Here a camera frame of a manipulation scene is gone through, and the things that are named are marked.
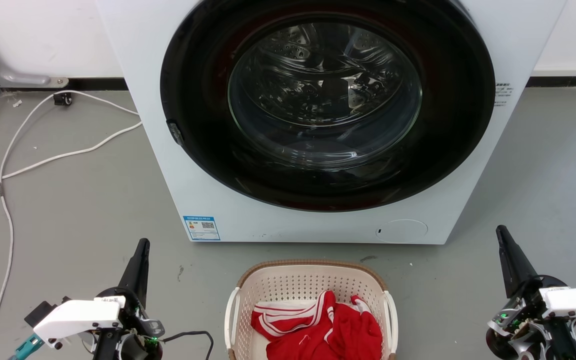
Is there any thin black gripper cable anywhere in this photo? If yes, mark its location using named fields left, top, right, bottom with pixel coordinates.
left=160, top=330, right=215, bottom=360

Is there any blue energy label sticker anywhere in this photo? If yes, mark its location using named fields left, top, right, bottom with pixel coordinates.
left=183, top=215, right=221, bottom=242

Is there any round black washing machine door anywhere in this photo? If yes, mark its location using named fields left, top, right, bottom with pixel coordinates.
left=160, top=0, right=496, bottom=213

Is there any teal connector piece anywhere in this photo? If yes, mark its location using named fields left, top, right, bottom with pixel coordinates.
left=9, top=334, right=45, bottom=360

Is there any white front-load washing machine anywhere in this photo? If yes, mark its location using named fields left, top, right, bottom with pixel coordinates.
left=95, top=0, right=569, bottom=246

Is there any small printed text label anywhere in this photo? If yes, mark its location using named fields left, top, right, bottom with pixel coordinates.
left=494, top=82, right=515, bottom=108

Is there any red garment with white stripes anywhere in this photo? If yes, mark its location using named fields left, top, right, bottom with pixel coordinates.
left=250, top=290, right=384, bottom=360

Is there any beige perforated laundry basket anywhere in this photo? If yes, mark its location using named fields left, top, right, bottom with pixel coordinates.
left=224, top=259, right=399, bottom=360

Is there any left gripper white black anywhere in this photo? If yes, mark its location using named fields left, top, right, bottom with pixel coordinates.
left=33, top=238, right=166, bottom=360

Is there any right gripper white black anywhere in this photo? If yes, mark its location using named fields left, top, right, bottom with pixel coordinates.
left=496, top=225, right=576, bottom=332

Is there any white floor cable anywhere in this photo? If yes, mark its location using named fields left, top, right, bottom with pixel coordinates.
left=0, top=89, right=141, bottom=360
left=0, top=121, right=143, bottom=192

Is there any round white filter cover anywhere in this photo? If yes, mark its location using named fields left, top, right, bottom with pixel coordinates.
left=375, top=219, right=429, bottom=244

